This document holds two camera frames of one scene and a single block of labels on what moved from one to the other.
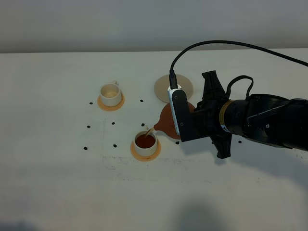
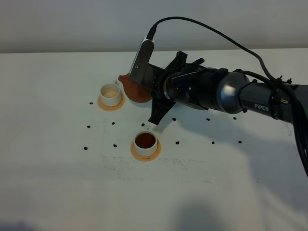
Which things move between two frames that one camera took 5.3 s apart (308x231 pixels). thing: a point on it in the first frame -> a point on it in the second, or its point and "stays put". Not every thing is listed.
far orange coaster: x=107 y=108 stays put
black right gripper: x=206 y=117 -> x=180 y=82
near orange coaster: x=146 y=159 stays put
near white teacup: x=146 y=142 stays put
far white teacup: x=110 y=94 stays put
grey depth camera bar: x=170 y=91 -> x=139 y=70
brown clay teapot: x=166 y=124 -> x=136 y=92
